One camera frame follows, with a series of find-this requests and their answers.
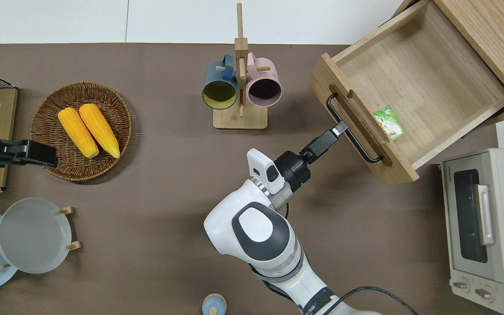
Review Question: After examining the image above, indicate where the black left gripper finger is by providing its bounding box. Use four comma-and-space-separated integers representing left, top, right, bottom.
27, 140, 58, 168

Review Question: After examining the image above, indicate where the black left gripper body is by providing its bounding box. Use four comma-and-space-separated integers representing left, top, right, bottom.
0, 125, 30, 172

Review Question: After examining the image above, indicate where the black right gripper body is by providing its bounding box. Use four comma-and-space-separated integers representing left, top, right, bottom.
274, 129, 340, 193

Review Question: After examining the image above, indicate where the black metal drawer handle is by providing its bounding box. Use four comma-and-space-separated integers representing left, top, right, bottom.
326, 93, 384, 164

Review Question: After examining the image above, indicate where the light wooden drawer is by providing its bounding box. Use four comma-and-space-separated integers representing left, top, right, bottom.
309, 0, 504, 184

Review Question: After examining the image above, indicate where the brown wicker basket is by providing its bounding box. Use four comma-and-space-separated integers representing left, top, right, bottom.
30, 82, 133, 182

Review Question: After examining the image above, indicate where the yellow corn cob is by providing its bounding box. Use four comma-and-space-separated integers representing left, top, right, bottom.
58, 108, 100, 158
79, 103, 121, 159

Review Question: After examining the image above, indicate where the green snack packet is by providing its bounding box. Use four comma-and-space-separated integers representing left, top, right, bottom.
373, 105, 406, 141

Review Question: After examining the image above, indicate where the wooden mug rack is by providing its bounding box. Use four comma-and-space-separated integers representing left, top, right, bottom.
213, 2, 272, 130

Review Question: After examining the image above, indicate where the grey plate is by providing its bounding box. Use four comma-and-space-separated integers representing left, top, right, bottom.
0, 198, 72, 274

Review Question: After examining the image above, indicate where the pink mug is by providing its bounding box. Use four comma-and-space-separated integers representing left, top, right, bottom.
246, 52, 282, 108

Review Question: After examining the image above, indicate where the wooden plate rack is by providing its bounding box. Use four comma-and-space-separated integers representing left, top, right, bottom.
0, 206, 82, 270

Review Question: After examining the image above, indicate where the dark blue mug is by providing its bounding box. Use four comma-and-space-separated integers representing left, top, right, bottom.
202, 54, 238, 110

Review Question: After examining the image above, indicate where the brown table mat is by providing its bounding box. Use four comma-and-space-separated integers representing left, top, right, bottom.
0, 43, 500, 315

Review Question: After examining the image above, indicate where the light blue call bell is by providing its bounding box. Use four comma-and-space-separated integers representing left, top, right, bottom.
202, 294, 227, 315

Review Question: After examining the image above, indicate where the light wooden cabinet housing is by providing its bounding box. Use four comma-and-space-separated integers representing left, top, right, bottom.
394, 0, 504, 127

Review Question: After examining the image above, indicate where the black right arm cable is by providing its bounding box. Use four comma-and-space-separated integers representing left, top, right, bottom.
322, 286, 419, 315

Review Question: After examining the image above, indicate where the silver oven door handle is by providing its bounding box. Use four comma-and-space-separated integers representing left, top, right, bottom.
475, 184, 495, 245

